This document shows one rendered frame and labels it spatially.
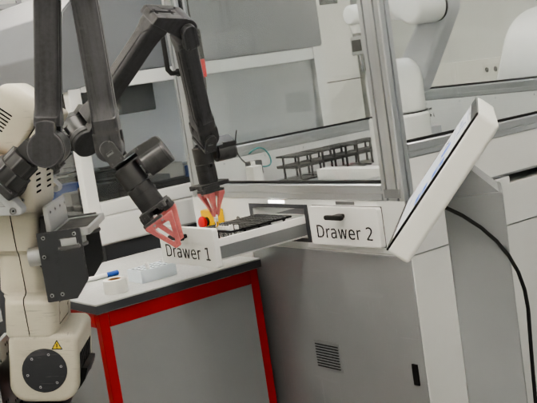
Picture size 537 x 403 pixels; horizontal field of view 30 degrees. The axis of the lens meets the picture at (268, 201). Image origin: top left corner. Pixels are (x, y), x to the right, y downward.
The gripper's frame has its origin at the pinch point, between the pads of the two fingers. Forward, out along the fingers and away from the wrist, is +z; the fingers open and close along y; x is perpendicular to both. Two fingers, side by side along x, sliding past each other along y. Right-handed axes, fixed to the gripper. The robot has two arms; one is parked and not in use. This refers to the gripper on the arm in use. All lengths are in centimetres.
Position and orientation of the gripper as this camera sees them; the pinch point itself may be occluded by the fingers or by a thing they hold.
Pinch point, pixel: (215, 213)
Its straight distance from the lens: 290.0
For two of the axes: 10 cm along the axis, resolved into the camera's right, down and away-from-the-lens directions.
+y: 8.0, -2.5, 5.5
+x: -5.7, -0.1, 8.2
